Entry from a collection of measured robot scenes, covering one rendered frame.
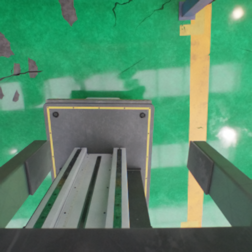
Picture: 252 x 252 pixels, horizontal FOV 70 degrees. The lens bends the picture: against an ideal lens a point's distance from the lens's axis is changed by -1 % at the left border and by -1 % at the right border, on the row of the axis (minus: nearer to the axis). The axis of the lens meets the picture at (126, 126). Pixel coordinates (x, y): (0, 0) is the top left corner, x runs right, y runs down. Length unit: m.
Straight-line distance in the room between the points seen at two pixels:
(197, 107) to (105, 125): 0.80
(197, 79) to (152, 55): 0.40
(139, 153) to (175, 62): 0.74
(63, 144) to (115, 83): 0.60
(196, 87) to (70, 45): 1.02
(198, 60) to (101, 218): 1.27
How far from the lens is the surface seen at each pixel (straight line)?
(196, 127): 1.65
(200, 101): 1.60
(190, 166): 0.17
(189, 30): 1.57
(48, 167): 0.17
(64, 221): 0.79
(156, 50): 1.49
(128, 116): 1.17
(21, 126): 1.73
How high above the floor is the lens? 1.46
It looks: 74 degrees down
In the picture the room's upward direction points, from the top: 175 degrees clockwise
